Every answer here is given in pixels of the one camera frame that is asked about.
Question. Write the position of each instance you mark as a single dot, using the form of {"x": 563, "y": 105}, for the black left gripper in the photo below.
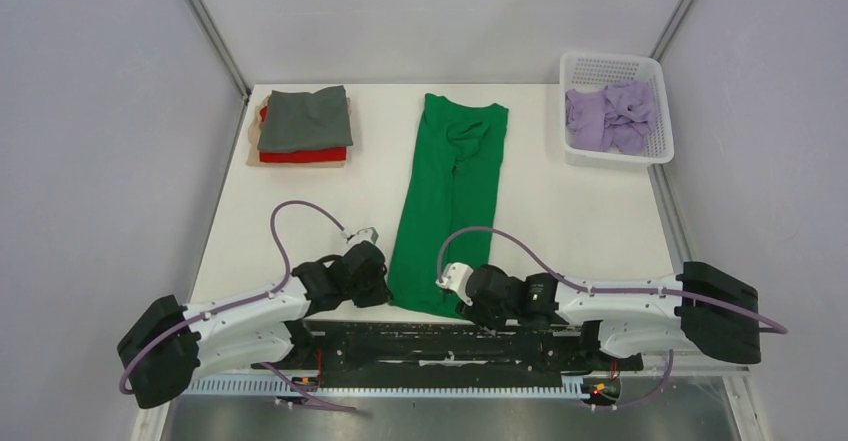
{"x": 380, "y": 295}

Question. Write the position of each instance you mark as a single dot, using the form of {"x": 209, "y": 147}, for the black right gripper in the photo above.
{"x": 474, "y": 314}

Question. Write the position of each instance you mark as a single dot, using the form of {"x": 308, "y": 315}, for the green t shirt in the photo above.
{"x": 450, "y": 203}

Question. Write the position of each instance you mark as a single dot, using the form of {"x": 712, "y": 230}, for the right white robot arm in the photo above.
{"x": 702, "y": 308}

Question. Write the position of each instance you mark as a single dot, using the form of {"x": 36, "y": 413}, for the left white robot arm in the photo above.
{"x": 172, "y": 345}

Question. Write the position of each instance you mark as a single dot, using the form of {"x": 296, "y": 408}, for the folded red t shirt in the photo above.
{"x": 337, "y": 154}

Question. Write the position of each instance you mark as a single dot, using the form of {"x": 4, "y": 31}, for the folded grey t shirt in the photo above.
{"x": 306, "y": 121}

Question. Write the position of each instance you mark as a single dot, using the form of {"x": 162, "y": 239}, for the crumpled purple t shirt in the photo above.
{"x": 620, "y": 116}

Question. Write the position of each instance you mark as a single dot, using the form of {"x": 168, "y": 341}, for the white plastic basket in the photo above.
{"x": 589, "y": 72}

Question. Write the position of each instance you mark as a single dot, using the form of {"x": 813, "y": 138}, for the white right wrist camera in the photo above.
{"x": 454, "y": 278}

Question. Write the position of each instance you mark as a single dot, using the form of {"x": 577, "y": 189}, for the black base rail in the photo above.
{"x": 422, "y": 355}

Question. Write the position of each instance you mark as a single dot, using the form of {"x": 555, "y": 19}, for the white slotted cable duct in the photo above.
{"x": 244, "y": 384}

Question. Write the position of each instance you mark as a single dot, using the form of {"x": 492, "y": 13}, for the left aluminium frame post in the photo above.
{"x": 218, "y": 44}

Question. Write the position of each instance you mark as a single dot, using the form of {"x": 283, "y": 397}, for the aluminium frame post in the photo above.
{"x": 218, "y": 44}
{"x": 670, "y": 29}

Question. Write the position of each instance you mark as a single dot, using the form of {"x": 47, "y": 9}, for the right aluminium frame post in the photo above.
{"x": 670, "y": 29}

